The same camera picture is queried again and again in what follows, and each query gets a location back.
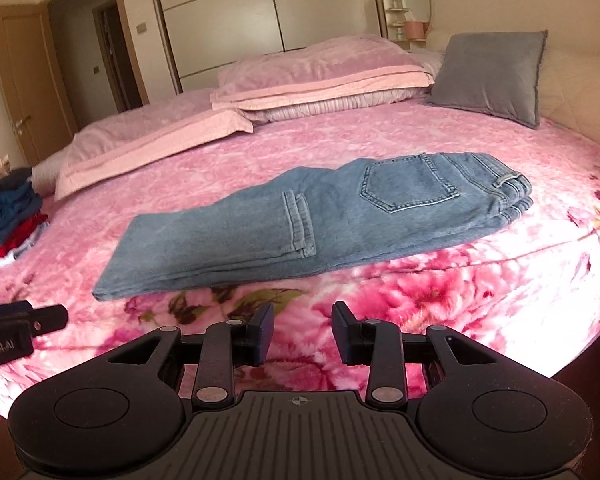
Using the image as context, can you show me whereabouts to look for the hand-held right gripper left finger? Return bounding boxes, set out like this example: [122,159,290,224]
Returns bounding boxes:
[107,304,276,409]

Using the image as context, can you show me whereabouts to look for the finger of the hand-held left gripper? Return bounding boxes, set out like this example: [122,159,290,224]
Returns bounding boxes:
[30,304,69,336]

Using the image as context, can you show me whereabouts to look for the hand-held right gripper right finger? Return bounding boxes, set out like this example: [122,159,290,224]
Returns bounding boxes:
[331,301,498,409]

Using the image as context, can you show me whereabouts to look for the blue jeans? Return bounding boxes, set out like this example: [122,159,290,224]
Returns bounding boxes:
[92,152,533,302]

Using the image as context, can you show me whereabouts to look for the stack of folded clothes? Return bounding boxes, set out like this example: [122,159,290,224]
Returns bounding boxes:
[0,166,50,271]

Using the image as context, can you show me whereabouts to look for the striped frilled pillow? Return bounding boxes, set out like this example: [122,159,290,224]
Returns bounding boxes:
[240,55,443,123]
[30,160,68,198]

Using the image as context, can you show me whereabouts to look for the pink floral blanket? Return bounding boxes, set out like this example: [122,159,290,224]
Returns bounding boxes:
[0,92,600,421]

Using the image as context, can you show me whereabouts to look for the pink pillow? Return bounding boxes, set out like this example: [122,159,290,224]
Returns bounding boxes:
[211,34,437,112]
[54,87,255,202]

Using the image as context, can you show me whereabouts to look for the wooden door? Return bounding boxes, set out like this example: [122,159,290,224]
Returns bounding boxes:
[0,4,78,166]

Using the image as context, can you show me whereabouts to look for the grey pillow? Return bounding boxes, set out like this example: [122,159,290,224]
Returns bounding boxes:
[425,30,548,129]

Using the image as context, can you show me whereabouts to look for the cream wardrobe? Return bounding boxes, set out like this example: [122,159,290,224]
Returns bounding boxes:
[147,0,388,93]

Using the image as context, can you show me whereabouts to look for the wooden door frame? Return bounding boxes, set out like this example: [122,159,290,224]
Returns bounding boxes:
[35,0,153,161]

